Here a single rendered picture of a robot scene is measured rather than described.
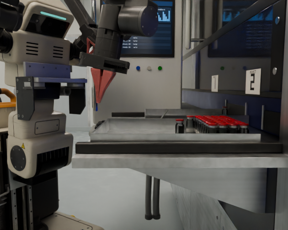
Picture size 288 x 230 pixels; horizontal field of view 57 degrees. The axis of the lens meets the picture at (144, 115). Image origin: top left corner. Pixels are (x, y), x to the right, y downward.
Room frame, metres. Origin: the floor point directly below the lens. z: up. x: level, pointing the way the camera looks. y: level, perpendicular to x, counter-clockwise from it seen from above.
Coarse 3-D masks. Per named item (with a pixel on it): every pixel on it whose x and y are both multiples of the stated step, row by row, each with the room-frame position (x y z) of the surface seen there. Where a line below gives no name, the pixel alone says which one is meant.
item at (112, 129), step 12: (108, 120) 0.77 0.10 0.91; (120, 120) 0.78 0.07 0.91; (132, 120) 0.78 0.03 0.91; (144, 120) 0.78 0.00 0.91; (156, 120) 0.78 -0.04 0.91; (168, 120) 0.78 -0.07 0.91; (96, 132) 0.57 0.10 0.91; (108, 132) 0.73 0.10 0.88; (120, 132) 0.73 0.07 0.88; (132, 132) 0.73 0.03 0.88; (144, 132) 0.73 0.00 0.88; (156, 132) 0.73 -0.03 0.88; (168, 132) 0.73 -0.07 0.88
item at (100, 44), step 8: (104, 32) 0.56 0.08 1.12; (112, 32) 0.56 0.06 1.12; (96, 40) 0.57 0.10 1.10; (104, 40) 0.56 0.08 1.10; (112, 40) 0.56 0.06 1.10; (120, 40) 0.57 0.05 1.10; (96, 48) 0.56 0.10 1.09; (104, 48) 0.56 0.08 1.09; (112, 48) 0.56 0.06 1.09; (120, 48) 0.57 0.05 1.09; (80, 56) 0.55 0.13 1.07; (88, 56) 0.55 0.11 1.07; (96, 56) 0.55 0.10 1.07; (104, 56) 0.56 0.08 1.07; (112, 56) 0.56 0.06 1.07; (112, 64) 0.56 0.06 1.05; (120, 64) 0.56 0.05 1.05; (128, 64) 0.56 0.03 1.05
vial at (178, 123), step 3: (177, 123) 0.65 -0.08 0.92; (180, 123) 0.64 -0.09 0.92; (177, 126) 0.64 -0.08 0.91; (180, 126) 0.64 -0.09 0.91; (183, 126) 0.65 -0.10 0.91; (177, 129) 0.64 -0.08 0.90; (180, 129) 0.64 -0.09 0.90; (183, 129) 0.65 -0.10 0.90; (177, 132) 0.64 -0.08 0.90; (180, 132) 0.64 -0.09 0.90; (183, 132) 0.65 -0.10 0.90
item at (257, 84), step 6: (246, 72) 0.69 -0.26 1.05; (252, 72) 0.66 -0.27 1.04; (258, 72) 0.62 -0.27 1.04; (246, 78) 0.69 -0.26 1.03; (252, 78) 0.66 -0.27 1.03; (258, 78) 0.62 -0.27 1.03; (246, 84) 0.69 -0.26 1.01; (252, 84) 0.65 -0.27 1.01; (258, 84) 0.62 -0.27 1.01; (246, 90) 0.69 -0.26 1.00; (252, 90) 0.65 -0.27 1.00; (258, 90) 0.62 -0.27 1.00
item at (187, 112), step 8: (144, 112) 1.06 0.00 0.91; (152, 112) 1.12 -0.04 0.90; (160, 112) 1.12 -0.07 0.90; (168, 112) 1.12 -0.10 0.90; (176, 112) 1.12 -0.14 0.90; (184, 112) 1.12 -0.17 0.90; (192, 112) 1.12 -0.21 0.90; (200, 112) 1.12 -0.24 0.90; (208, 112) 1.12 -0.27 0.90; (216, 112) 1.12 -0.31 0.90; (240, 120) 0.87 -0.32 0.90; (248, 120) 0.87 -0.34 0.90
